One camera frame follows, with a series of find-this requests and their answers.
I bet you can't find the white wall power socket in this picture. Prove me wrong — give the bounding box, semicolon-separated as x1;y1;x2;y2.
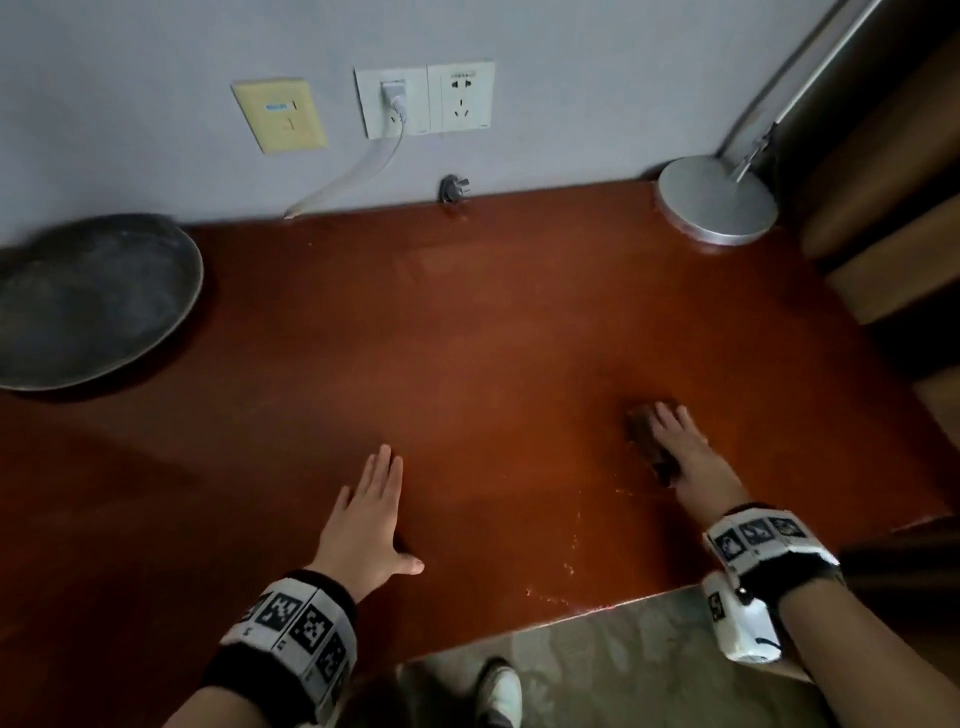
353;61;496;141

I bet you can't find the person's right forearm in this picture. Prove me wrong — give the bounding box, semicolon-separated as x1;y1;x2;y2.
772;573;960;728

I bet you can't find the white plug cable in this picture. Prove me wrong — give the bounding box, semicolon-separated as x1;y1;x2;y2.
283;116;406;220

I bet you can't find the brown cleaning cloth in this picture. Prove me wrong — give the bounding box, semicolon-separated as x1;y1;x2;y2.
626;403;684;487

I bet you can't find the red wooden table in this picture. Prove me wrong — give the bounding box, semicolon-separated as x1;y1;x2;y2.
0;179;960;728

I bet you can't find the silver desk lamp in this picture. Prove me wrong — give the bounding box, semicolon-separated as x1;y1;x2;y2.
657;0;886;247

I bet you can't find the beige curtain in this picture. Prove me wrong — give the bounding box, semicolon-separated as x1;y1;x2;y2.
794;29;960;451

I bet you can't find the round grey metal tray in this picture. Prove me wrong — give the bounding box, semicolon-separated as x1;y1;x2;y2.
0;213;205;393

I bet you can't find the person's left hand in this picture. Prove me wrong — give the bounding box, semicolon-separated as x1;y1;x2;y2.
307;443;427;605

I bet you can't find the beige wall plate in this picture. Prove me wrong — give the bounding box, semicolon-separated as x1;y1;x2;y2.
230;77;330;157

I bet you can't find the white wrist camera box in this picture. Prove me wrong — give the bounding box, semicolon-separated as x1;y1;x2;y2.
701;571;783;667

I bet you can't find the black wristband with marker tags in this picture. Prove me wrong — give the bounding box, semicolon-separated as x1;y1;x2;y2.
701;503;841;609
200;569;359;725

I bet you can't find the person's right hand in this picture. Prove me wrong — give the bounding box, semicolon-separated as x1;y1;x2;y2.
648;402;751;526

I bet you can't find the white shoe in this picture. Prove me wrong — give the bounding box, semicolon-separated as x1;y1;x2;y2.
476;658;524;728

